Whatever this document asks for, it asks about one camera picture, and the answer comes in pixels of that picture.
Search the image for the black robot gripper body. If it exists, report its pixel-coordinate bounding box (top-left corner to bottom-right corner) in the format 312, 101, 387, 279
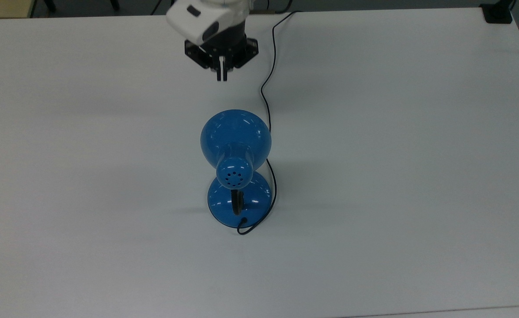
184, 21, 260, 72

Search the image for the blue desk lamp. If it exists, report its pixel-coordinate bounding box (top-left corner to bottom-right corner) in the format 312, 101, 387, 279
200, 109, 273, 230

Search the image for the light wooden furniture piece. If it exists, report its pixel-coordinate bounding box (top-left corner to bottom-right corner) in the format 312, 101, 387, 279
0, 0, 37, 19

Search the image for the black lamp power cable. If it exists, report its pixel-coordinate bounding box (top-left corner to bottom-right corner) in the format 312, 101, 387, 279
236, 11, 302, 236

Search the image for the black table clamp mount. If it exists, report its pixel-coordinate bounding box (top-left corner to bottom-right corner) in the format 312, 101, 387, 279
480, 0, 515, 24

